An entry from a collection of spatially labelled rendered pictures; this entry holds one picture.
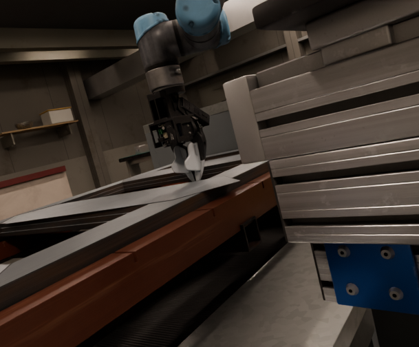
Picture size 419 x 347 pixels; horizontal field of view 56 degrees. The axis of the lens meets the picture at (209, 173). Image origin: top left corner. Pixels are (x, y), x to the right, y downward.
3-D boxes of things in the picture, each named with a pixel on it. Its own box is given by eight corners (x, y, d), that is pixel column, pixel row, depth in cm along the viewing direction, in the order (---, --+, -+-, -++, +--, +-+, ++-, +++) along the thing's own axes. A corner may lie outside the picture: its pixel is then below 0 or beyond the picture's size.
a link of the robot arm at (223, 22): (233, 35, 75) (178, 50, 76) (231, 47, 87) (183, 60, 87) (223, -6, 75) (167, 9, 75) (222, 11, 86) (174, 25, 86)
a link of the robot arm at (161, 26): (167, 5, 78) (126, 17, 79) (181, 60, 80) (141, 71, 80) (172, 16, 86) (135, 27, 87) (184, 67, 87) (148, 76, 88)
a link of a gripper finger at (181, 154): (173, 191, 86) (162, 149, 85) (189, 184, 90) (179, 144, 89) (184, 188, 84) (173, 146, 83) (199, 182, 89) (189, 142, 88)
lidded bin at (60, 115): (65, 124, 861) (62, 111, 858) (75, 120, 831) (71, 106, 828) (43, 128, 824) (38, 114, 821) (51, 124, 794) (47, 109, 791)
